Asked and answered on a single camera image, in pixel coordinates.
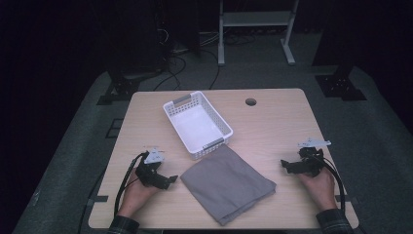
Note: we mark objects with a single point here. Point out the person's right hand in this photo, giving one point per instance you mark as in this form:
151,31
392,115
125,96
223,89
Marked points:
318,190

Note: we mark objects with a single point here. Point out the grey folded cloth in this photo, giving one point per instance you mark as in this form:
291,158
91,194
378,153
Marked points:
227,185

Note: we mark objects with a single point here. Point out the white metal table frame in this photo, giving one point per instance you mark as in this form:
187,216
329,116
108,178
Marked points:
256,19

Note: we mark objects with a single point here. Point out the black metal stand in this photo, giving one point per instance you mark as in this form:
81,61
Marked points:
125,86
341,86

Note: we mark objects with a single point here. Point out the person's left hand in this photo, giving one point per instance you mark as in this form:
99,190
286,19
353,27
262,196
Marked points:
136,196

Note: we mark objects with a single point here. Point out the white plastic basket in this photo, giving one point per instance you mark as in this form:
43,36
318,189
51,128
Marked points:
198,125

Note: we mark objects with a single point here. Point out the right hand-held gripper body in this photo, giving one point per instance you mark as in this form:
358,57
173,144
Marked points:
310,162

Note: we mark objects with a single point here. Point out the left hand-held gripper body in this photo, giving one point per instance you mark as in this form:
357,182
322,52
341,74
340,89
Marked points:
150,170

